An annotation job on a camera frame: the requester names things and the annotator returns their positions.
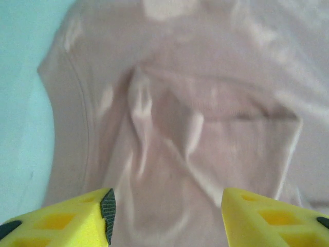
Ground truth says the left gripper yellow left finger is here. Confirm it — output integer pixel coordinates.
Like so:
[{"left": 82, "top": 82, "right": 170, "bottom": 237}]
[{"left": 0, "top": 187, "right": 117, "bottom": 247}]

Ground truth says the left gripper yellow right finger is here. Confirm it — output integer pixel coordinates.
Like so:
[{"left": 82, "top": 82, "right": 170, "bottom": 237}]
[{"left": 221, "top": 187, "right": 329, "bottom": 247}]

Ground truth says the pink t-shirt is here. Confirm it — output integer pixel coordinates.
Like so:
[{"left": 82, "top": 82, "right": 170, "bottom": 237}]
[{"left": 35, "top": 0, "right": 329, "bottom": 247}]

